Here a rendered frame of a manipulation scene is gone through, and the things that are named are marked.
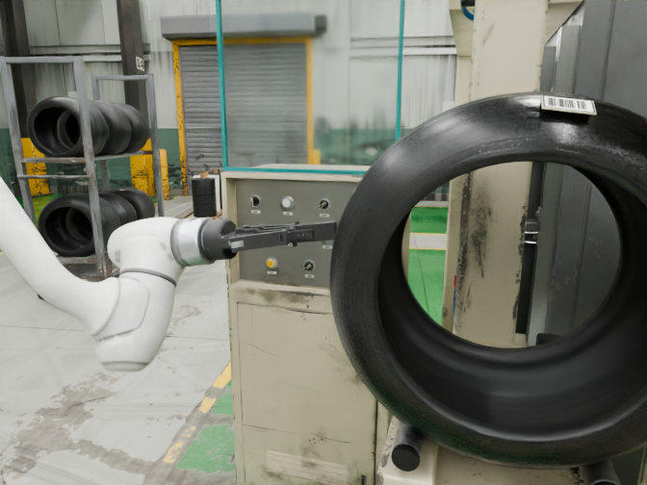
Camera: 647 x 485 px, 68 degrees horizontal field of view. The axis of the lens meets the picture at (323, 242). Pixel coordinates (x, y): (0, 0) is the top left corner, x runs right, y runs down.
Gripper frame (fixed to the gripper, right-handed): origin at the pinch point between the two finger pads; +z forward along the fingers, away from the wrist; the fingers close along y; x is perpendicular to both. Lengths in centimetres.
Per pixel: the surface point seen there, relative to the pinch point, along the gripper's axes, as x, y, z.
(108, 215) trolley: 16, 245, -262
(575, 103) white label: -14.9, -9.6, 38.6
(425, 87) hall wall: -102, 892, -51
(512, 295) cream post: 21.7, 25.9, 32.2
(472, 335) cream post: 30.4, 25.9, 23.4
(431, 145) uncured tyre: -12.2, -10.7, 21.3
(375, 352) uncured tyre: 16.8, -11.7, 10.7
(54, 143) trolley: -48, 252, -307
